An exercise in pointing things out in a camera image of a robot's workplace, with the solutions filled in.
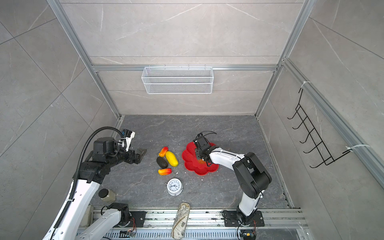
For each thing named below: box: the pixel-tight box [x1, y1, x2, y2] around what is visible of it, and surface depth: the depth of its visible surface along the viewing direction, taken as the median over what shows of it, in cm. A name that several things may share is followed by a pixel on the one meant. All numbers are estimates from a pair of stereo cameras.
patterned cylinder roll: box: [171, 202, 190, 240], surface depth 71 cm
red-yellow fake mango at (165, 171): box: [158, 168, 173, 176], surface depth 90 cm
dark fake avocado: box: [156, 156, 168, 169], surface depth 92 cm
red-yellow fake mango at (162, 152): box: [158, 146, 169, 158], surface depth 97 cm
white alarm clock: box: [164, 178, 184, 197], surface depth 83 cm
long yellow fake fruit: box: [165, 151, 179, 167], surface depth 93 cm
